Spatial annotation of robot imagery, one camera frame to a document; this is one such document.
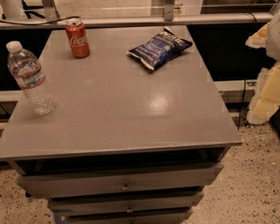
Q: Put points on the black office chair base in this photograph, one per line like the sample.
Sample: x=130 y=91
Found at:
x=44 y=9

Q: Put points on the grey metal railing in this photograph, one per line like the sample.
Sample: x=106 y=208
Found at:
x=166 y=18

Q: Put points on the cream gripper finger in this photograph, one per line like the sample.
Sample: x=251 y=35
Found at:
x=259 y=38
x=266 y=99

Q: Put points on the grey drawer cabinet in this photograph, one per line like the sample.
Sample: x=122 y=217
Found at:
x=124 y=145

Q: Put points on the white pipe top left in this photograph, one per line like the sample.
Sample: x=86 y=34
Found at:
x=12 y=9

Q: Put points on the blue chip bag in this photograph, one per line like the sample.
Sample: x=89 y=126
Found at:
x=160 y=49

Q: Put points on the clear plastic water bottle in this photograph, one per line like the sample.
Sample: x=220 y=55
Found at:
x=30 y=77

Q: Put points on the orange coke can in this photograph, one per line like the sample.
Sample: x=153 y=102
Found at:
x=77 y=36

